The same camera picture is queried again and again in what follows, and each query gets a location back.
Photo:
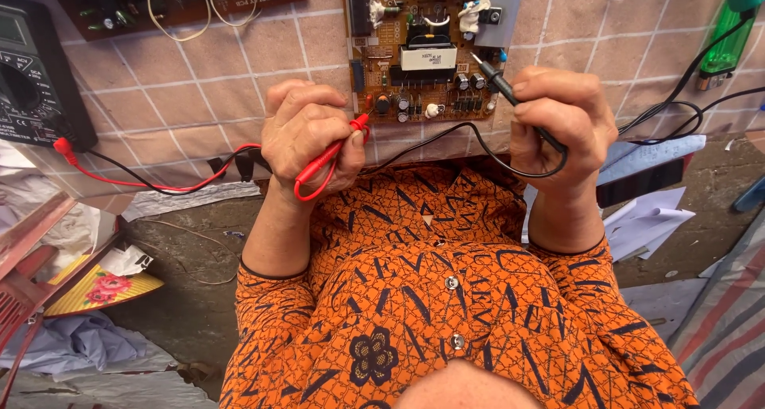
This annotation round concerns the person's right hand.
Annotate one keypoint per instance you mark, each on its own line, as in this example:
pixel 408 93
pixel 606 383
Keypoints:
pixel 577 131

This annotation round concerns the person's left hand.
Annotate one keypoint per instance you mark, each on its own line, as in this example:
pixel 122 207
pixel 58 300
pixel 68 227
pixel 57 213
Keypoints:
pixel 302 152

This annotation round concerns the red multimeter test lead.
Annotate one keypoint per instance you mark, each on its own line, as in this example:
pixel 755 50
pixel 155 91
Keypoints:
pixel 326 158

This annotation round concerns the black multimeter test lead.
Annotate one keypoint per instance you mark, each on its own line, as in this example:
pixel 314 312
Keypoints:
pixel 499 83

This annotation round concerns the black table clip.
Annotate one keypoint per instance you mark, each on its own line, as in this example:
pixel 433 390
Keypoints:
pixel 244 165

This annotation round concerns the light blue paper sheet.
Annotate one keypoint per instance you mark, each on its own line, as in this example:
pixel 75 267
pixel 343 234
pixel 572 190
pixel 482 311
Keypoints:
pixel 651 152

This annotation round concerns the black flat phone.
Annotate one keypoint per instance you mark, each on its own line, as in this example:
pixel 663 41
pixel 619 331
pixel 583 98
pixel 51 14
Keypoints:
pixel 639 183

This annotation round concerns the white paper sheets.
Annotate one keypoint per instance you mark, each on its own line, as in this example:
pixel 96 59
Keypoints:
pixel 642 224

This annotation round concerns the pink tile-pattern tablecloth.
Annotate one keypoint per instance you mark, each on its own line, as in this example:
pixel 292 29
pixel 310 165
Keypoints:
pixel 197 86

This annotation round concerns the tan power supply circuit board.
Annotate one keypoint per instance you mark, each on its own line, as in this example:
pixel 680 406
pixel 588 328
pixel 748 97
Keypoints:
pixel 427 56

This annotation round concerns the green transparent lighter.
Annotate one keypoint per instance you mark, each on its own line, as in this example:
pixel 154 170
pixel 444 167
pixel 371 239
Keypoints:
pixel 726 44

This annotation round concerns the blue plastic object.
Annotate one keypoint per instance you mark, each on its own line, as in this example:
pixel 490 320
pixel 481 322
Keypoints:
pixel 752 195

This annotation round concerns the dark brown circuit board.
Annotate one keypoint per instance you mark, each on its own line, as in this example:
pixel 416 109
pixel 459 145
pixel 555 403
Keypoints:
pixel 179 0

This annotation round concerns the crumpled white paper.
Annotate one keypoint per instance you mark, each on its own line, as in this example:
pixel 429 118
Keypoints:
pixel 125 261

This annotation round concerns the orange patterned shirt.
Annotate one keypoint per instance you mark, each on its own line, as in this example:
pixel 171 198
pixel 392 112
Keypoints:
pixel 454 301

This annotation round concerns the striped woven tarp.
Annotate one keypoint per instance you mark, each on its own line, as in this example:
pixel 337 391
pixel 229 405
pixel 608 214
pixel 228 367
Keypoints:
pixel 726 319

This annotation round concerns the yellow floral hand fan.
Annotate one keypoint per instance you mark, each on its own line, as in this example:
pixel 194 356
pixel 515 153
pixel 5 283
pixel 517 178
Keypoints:
pixel 101 289

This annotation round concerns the white plastic bag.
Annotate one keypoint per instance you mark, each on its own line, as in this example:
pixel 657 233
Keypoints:
pixel 54 218

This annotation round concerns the black digital multimeter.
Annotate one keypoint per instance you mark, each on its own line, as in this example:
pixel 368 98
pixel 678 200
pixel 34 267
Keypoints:
pixel 36 80

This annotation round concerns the grey plastic sheet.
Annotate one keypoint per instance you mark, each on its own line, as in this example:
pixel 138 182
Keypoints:
pixel 113 379

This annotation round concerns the pale blue cloth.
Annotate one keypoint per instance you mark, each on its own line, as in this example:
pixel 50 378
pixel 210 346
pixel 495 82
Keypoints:
pixel 71 340

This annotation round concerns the red plastic stool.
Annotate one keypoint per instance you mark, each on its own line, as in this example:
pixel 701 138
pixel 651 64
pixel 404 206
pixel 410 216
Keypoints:
pixel 27 277

